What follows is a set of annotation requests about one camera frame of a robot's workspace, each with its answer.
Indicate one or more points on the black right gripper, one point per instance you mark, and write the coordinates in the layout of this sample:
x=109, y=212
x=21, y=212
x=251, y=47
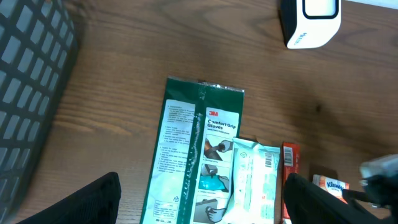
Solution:
x=379, y=181

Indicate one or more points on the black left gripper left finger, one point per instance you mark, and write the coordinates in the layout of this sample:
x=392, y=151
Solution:
x=97, y=202

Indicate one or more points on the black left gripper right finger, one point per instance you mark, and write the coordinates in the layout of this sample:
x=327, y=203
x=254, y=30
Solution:
x=308, y=203

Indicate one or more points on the orange tissue packet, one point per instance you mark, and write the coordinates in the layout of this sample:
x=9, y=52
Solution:
x=332, y=186

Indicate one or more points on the mint green wipes pack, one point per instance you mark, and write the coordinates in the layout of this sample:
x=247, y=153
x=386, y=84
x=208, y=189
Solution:
x=255, y=170

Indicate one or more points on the red stick packet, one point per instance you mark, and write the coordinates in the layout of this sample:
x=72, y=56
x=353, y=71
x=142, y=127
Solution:
x=291, y=154

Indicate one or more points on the white green package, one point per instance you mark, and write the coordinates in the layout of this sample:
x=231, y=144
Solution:
x=191, y=171

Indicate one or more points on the white black barcode scanner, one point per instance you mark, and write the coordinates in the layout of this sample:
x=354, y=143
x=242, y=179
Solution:
x=309, y=24

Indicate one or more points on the grey plastic mesh basket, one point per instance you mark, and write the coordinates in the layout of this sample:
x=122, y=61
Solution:
x=38, y=53

